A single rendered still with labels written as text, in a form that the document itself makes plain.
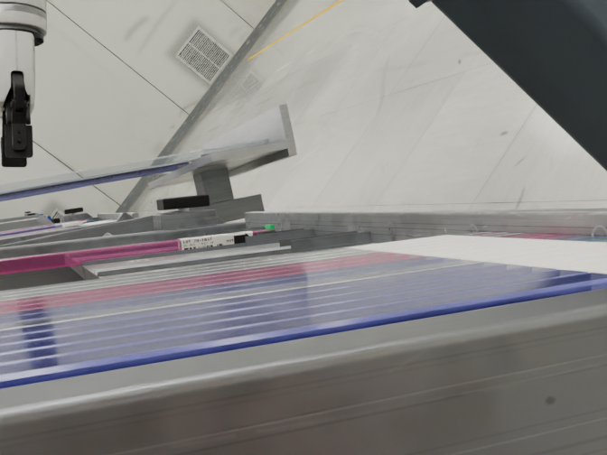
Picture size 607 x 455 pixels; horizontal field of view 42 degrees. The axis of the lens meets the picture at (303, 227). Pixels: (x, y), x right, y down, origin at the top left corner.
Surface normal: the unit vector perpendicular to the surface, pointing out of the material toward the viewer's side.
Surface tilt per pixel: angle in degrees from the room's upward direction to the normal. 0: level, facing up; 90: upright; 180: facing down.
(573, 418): 90
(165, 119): 90
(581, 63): 90
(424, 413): 90
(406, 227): 43
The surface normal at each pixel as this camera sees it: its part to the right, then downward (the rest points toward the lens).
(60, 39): 0.36, 0.02
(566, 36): -0.46, 0.79
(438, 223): -0.93, 0.11
